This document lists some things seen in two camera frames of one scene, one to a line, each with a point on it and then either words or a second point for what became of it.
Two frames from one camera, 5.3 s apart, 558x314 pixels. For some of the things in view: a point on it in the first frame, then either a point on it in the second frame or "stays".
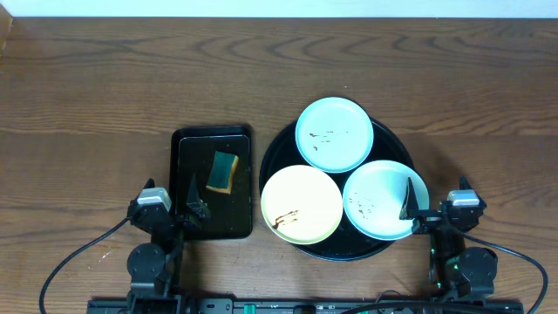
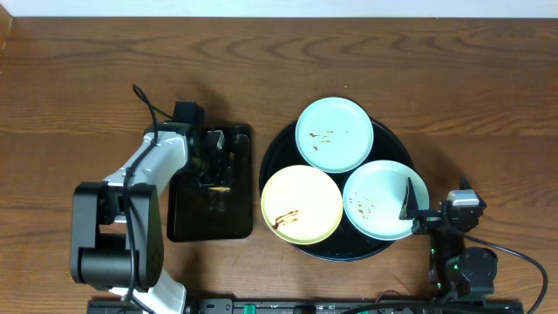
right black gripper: [436, 220] stays
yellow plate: [302, 205] stays
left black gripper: [173, 219] → [214, 158]
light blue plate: [374, 195] stays
